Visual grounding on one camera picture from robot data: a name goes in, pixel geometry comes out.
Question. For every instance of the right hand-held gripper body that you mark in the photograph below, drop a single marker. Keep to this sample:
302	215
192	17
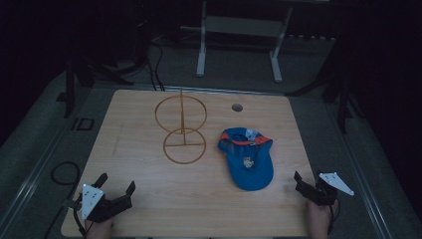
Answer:
320	193

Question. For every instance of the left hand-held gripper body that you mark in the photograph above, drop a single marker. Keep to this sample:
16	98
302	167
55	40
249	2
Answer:
99	205

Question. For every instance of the blue cap with orange band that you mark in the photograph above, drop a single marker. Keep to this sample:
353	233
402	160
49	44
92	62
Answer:
248	162

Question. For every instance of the person's left hand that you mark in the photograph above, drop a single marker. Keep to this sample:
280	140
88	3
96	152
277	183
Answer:
99	229

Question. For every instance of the person's right hand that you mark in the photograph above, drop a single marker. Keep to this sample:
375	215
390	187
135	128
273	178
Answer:
317	219

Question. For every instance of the black tripod stand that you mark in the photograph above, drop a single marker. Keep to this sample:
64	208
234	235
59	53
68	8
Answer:
86	71
341	96

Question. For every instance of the black rectangular floor bracket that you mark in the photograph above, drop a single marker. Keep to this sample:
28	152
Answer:
83	124

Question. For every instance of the white metal frame stand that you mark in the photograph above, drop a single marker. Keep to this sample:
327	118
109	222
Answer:
239	28

